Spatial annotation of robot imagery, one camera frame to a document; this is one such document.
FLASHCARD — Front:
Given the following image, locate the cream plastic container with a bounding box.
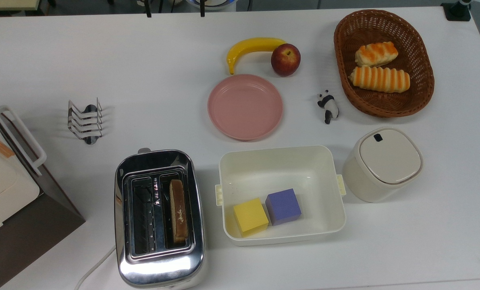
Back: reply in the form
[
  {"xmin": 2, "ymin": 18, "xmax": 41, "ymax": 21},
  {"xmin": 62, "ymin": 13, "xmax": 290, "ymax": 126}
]
[{"xmin": 215, "ymin": 145, "xmax": 347, "ymax": 247}]

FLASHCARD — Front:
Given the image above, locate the red apple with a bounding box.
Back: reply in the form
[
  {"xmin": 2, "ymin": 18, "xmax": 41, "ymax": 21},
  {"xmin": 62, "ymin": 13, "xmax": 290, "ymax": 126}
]
[{"xmin": 271, "ymin": 43, "xmax": 301, "ymax": 77}]

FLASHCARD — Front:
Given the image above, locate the white toaster cable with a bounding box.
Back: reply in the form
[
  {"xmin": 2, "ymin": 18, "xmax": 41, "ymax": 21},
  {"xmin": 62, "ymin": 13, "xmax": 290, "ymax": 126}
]
[{"xmin": 75, "ymin": 246, "xmax": 116, "ymax": 290}]

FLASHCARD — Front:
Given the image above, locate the chrome two-slot toaster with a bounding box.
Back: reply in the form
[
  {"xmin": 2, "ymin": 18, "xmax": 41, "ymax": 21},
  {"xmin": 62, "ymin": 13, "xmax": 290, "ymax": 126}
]
[{"xmin": 114, "ymin": 148, "xmax": 206, "ymax": 289}]

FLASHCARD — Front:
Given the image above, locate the short striped bread roll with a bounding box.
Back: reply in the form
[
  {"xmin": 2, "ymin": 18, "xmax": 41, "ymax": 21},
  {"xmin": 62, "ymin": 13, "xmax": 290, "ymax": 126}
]
[{"xmin": 355, "ymin": 41, "xmax": 399, "ymax": 67}]

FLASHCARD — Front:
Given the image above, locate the panda figurine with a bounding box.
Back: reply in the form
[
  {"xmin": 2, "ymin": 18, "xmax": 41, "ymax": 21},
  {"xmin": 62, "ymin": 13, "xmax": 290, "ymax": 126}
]
[{"xmin": 317, "ymin": 90, "xmax": 340, "ymax": 124}]

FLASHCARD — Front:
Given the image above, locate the yellow banana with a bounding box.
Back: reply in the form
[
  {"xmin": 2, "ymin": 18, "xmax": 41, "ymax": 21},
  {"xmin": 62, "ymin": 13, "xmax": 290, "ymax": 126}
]
[{"xmin": 227, "ymin": 37, "xmax": 287, "ymax": 75}]

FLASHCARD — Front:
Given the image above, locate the brown wicker basket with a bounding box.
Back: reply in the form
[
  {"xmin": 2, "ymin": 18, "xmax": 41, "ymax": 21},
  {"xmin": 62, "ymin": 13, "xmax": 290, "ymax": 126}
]
[{"xmin": 334, "ymin": 10, "xmax": 435, "ymax": 118}]

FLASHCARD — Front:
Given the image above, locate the yellow cube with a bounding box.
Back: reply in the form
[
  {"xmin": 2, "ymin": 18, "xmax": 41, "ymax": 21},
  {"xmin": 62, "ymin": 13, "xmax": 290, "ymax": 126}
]
[{"xmin": 233, "ymin": 198, "xmax": 269, "ymax": 237}]

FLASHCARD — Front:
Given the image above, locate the cream lidded bin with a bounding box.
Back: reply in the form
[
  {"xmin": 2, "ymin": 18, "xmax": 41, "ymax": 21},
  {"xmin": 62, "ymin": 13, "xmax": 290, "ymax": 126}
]
[{"xmin": 342, "ymin": 127, "xmax": 424, "ymax": 203}]

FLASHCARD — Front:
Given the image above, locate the pink round plate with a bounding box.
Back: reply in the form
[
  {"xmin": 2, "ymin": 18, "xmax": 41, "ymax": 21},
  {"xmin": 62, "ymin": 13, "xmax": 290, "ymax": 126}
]
[{"xmin": 208, "ymin": 74, "xmax": 283, "ymax": 141}]

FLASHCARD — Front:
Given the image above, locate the toast bread slice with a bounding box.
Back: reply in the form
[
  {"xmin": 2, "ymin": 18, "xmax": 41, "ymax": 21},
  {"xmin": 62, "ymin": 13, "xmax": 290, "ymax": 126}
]
[{"xmin": 169, "ymin": 179, "xmax": 189, "ymax": 244}]

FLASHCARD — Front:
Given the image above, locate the black clamp with pole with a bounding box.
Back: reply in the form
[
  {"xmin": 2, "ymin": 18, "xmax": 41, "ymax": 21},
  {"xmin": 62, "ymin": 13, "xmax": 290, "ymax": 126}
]
[{"xmin": 441, "ymin": 0, "xmax": 472, "ymax": 21}]

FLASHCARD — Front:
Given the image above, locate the metal toast rack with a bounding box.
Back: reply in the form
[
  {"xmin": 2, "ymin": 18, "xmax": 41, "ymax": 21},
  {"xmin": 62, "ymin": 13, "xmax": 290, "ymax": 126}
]
[{"xmin": 67, "ymin": 97, "xmax": 103, "ymax": 145}]

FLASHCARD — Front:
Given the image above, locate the long striped bread roll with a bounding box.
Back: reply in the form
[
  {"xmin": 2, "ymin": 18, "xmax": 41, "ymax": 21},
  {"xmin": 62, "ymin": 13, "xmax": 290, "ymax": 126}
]
[{"xmin": 348, "ymin": 66, "xmax": 411, "ymax": 93}]

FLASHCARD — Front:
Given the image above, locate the purple cube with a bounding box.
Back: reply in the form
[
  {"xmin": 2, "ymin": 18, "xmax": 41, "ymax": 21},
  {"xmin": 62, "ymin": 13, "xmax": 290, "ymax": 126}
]
[{"xmin": 265, "ymin": 188, "xmax": 302, "ymax": 226}]

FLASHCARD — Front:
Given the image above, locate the beige desk top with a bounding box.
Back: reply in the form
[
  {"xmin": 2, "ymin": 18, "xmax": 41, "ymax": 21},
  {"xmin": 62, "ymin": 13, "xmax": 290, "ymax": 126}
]
[{"xmin": 0, "ymin": 0, "xmax": 39, "ymax": 11}]

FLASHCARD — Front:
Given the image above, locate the brown cream bread box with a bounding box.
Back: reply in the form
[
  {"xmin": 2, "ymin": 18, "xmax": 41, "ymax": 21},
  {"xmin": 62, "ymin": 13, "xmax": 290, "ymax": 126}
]
[{"xmin": 0, "ymin": 95, "xmax": 86, "ymax": 290}]

